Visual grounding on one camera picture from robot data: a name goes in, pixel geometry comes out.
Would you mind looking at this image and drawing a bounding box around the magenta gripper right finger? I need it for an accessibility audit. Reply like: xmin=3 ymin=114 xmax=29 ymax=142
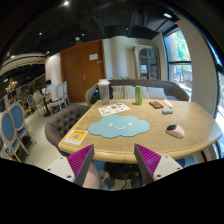
xmin=134 ymin=144 xmax=161 ymax=185

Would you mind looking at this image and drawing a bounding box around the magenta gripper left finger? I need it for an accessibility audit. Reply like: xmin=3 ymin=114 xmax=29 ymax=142
xmin=67 ymin=145 xmax=94 ymax=186

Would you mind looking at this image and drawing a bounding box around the pink and black computer mouse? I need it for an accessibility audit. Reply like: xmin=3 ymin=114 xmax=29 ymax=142
xmin=165 ymin=125 xmax=185 ymax=139

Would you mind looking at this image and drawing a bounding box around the blue cloud-shaped mouse pad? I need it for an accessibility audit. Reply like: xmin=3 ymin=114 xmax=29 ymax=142
xmin=88 ymin=115 xmax=150 ymax=138

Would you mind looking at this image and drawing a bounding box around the yellow QR code sticker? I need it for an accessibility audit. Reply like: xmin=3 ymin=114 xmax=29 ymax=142
xmin=65 ymin=129 xmax=87 ymax=145

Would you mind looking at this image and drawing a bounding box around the round wooden table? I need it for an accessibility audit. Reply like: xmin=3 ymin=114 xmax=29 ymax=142
xmin=59 ymin=99 xmax=222 ymax=164

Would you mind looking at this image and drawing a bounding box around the grey tufted armchair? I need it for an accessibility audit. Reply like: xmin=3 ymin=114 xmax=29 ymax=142
xmin=45 ymin=105 xmax=90 ymax=148

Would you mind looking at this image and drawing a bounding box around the teal small box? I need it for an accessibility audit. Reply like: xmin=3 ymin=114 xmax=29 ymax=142
xmin=162 ymin=110 xmax=173 ymax=115

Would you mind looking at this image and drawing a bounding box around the black and red box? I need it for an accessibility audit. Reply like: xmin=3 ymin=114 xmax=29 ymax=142
xmin=149 ymin=101 xmax=163 ymax=109

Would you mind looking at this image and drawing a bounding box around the white sticker sheet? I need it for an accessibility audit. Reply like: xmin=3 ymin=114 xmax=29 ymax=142
xmin=98 ymin=103 xmax=129 ymax=116

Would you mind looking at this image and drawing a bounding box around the white small item on table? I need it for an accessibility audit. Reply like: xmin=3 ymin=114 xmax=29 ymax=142
xmin=163 ymin=100 xmax=173 ymax=109

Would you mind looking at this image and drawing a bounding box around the white dining chair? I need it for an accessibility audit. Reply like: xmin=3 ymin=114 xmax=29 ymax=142
xmin=48 ymin=83 xmax=67 ymax=112

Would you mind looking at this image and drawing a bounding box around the green bottle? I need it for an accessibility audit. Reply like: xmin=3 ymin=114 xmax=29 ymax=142
xmin=135 ymin=86 xmax=143 ymax=105

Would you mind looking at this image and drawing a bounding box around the grey sofa with cushions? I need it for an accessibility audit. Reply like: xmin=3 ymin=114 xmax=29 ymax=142
xmin=84 ymin=78 xmax=190 ymax=106

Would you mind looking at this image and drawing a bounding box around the seated person in white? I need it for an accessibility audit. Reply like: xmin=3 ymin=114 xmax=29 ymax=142
xmin=45 ymin=80 xmax=58 ymax=102

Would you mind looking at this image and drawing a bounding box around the blue upholstered chair front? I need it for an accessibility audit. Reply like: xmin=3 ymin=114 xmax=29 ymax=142
xmin=0 ymin=111 xmax=21 ymax=161

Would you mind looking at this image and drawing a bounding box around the blue upholstered chair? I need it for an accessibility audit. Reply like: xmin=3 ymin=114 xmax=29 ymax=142
xmin=0 ymin=111 xmax=21 ymax=161
xmin=9 ymin=102 xmax=36 ymax=143

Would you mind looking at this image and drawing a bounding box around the blue upholstered chair behind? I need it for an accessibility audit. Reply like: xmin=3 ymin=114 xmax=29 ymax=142
xmin=9 ymin=102 xmax=36 ymax=143

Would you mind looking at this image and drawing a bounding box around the brown wooden door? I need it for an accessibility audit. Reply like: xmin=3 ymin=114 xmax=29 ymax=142
xmin=60 ymin=40 xmax=106 ymax=103

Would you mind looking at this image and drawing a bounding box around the glass display cabinet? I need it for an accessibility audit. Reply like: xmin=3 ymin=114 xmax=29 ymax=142
xmin=133 ymin=44 xmax=160 ymax=80

